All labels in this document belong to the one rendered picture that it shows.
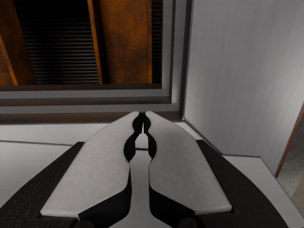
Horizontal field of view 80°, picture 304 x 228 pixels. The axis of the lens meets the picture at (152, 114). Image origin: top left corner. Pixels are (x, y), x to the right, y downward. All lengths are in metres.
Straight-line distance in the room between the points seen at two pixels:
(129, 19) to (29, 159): 0.23
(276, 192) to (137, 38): 0.27
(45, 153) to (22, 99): 0.06
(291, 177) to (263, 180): 0.36
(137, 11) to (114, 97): 0.17
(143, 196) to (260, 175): 0.11
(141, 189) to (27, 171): 0.10
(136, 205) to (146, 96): 0.11
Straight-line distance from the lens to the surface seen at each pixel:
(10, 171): 0.21
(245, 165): 0.19
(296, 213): 0.27
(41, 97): 0.20
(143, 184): 0.18
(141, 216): 0.22
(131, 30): 0.31
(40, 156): 0.18
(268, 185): 0.22
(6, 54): 0.33
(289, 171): 0.55
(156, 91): 0.17
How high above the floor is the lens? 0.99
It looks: 63 degrees down
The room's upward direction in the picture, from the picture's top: 177 degrees clockwise
